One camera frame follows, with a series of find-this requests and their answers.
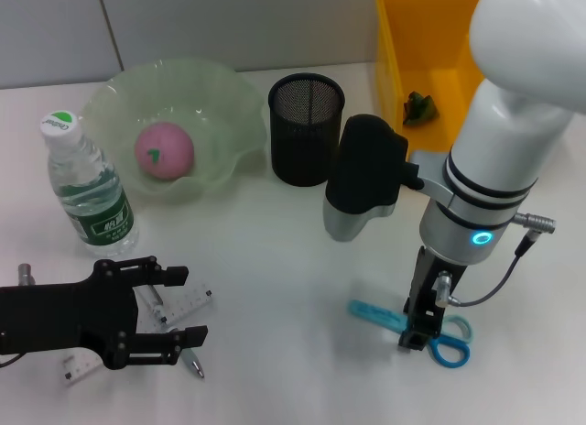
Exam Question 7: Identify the clear water bottle green label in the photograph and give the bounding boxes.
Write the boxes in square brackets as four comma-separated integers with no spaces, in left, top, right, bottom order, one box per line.
[38,108,140,257]

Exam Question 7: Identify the green plastic wrapper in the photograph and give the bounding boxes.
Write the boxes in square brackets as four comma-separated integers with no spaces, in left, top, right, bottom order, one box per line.
[401,90,442,126]

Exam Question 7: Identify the black mesh pen holder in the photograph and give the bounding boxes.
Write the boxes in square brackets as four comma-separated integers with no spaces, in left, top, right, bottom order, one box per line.
[267,72,345,188]

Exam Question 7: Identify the pale green glass fruit plate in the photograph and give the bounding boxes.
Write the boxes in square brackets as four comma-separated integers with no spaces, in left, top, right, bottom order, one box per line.
[75,57,269,205]

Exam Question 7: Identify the silver ballpoint pen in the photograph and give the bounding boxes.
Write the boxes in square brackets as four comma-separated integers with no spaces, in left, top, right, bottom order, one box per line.
[136,285,206,380]

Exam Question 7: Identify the blue scissors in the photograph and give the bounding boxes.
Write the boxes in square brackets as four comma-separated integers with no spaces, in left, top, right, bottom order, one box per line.
[346,299,473,367]

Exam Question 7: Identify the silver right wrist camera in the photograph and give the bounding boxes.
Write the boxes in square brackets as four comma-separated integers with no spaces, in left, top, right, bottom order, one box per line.
[322,114,425,243]

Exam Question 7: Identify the pink peach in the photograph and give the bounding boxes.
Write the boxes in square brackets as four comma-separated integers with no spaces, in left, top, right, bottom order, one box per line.
[134,121,196,183]

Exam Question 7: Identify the yellow plastic bin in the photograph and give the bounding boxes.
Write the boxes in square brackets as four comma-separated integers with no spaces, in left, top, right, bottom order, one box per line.
[374,0,487,165]

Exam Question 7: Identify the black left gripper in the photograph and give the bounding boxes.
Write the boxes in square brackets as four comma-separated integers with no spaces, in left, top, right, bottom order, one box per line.
[0,256,210,370]

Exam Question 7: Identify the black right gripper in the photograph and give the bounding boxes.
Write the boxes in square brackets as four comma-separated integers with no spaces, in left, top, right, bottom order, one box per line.
[396,245,469,354]

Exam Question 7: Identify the right gripper black plug cable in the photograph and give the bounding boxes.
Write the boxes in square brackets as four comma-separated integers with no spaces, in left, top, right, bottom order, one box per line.
[433,212,558,307]

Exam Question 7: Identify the clear plastic ruler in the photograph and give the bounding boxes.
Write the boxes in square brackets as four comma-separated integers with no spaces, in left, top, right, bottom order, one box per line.
[61,282,216,387]

